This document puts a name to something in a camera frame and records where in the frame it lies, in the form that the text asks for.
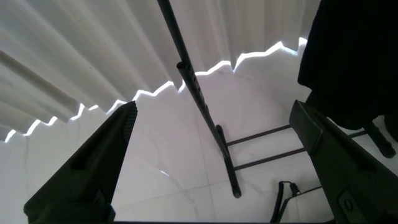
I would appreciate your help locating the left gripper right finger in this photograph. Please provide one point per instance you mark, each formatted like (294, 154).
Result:
(335, 174)

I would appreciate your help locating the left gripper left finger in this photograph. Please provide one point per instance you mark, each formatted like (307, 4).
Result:
(62, 199)

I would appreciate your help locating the black garment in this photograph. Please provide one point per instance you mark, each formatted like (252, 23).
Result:
(351, 62)

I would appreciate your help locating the black clothes rack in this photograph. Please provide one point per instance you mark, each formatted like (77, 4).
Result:
(191, 77)

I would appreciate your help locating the white curtain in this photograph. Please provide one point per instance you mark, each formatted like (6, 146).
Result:
(93, 46)

